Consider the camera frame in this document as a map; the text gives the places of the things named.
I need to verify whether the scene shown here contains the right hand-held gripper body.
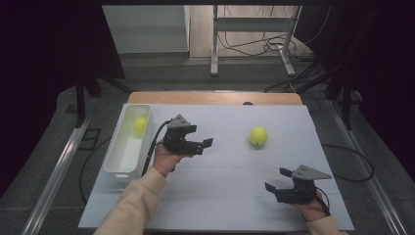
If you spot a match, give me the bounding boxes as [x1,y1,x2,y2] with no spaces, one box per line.
[274,164,334,206]

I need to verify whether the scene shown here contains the person's right hand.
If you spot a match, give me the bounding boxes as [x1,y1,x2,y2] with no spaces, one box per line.
[291,190,329,223]

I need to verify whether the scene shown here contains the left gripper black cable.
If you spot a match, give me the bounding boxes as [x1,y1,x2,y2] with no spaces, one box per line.
[140,119,173,177]

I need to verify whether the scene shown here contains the white cabinet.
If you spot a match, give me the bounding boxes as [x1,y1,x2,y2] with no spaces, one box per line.
[102,4,191,55]

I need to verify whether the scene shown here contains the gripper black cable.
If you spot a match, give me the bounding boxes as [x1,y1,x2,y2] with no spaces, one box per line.
[140,119,173,177]
[313,185,332,217]

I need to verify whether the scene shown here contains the wooden table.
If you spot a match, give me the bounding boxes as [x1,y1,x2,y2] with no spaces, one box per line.
[126,91,303,107]

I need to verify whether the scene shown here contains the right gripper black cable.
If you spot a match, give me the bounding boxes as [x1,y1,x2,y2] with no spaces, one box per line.
[313,185,332,217]

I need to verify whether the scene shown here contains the black metal stand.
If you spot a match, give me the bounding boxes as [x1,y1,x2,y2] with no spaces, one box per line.
[295,62,364,131]
[64,69,133,129]

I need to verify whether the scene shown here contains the tangled black floor cables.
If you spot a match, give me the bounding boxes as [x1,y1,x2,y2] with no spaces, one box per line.
[217,30,315,64]

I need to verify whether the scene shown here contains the yellow tennis ball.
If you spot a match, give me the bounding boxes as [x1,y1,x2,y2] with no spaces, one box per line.
[249,126,269,147]
[132,117,148,137]

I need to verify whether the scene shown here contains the white plastic bin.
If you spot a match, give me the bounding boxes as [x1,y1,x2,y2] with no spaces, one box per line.
[103,103,156,184]

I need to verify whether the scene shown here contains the aluminium floor rail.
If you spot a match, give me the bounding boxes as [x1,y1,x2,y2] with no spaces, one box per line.
[327,99,409,235]
[20,97,99,235]

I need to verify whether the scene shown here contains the looped black floor cable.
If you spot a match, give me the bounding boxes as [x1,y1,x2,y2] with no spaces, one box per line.
[320,143,376,183]

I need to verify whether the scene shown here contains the white metal stand frame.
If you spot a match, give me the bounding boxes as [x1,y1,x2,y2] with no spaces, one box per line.
[209,4,303,78]

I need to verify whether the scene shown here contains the white table sheet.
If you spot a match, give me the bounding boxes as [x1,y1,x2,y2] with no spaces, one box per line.
[77,103,356,232]

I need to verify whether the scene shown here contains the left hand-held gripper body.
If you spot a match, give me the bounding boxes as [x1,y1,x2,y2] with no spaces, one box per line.
[161,113,206,156]

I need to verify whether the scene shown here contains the dark floor socket plate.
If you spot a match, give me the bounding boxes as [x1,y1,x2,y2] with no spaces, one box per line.
[77,127,102,152]

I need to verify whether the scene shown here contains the dark curtain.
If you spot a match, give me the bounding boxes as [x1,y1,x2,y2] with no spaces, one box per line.
[0,0,127,198]
[294,0,415,184]

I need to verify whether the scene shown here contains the thin black floor cable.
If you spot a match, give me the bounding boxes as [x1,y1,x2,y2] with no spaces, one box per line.
[78,135,113,207]

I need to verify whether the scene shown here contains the person's left hand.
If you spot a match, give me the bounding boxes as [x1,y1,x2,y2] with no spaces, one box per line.
[152,140,194,179]

